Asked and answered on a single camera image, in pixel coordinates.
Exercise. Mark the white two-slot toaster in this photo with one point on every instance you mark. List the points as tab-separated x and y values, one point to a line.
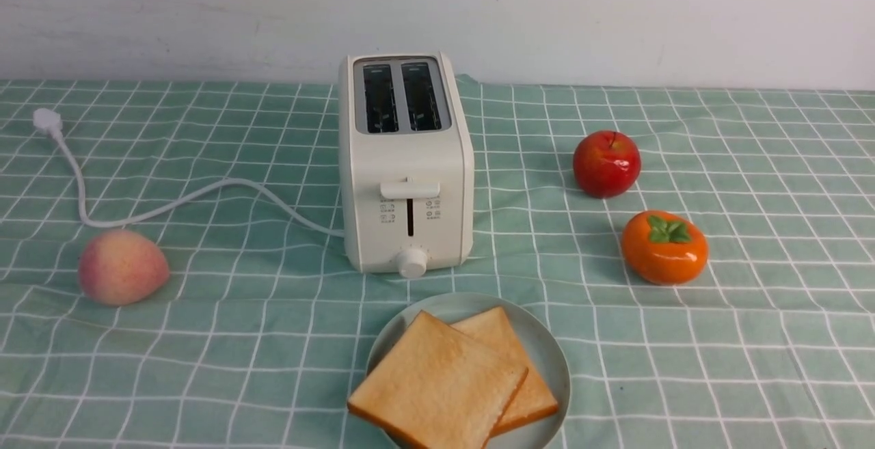
406	164

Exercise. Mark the red apple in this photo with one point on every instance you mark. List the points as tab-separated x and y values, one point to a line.
606	164

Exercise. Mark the green checkered tablecloth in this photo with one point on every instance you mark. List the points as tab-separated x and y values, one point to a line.
264	327

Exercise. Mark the orange persimmon with green leaf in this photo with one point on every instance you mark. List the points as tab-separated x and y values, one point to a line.
663	248

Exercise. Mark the light blue round plate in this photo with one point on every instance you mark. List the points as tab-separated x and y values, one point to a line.
543	350

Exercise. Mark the pink peach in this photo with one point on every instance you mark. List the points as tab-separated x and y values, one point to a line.
120	267

